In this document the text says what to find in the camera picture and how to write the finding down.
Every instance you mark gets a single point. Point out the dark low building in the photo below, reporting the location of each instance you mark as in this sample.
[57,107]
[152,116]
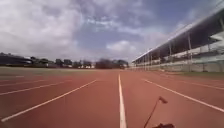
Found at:
[13,60]

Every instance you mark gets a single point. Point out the white painted lane lines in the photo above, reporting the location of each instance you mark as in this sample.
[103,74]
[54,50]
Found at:
[121,106]

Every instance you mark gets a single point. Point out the grass strip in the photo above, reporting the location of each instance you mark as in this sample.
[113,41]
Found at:
[206,75]

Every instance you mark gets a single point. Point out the roofed grandstand building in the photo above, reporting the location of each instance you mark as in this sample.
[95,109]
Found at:
[200,36]

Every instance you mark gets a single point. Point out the red running track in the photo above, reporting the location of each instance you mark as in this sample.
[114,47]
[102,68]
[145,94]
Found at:
[93,100]

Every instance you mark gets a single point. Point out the pale grass field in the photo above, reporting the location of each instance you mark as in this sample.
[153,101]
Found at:
[33,70]

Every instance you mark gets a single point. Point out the row of trees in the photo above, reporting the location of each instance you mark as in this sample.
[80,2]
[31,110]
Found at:
[106,64]

